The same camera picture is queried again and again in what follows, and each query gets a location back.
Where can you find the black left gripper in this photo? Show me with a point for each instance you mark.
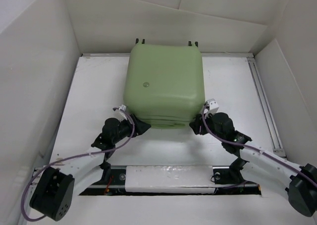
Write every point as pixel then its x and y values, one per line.
pixel 140 127

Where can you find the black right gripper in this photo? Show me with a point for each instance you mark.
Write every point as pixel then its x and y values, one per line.
pixel 195 124

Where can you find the green hard-shell suitcase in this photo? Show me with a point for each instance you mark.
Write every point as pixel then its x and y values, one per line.
pixel 164 85

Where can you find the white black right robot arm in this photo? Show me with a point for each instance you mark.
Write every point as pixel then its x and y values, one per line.
pixel 294 182

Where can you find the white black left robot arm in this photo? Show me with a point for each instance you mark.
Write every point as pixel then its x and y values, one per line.
pixel 59 182

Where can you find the white foam block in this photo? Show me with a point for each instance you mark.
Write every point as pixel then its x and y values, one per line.
pixel 169 179

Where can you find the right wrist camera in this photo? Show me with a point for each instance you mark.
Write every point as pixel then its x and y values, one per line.
pixel 212 106

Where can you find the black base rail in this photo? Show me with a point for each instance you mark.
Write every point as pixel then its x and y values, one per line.
pixel 114 185

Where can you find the aluminium side rail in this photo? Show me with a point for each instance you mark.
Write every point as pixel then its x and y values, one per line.
pixel 277 146

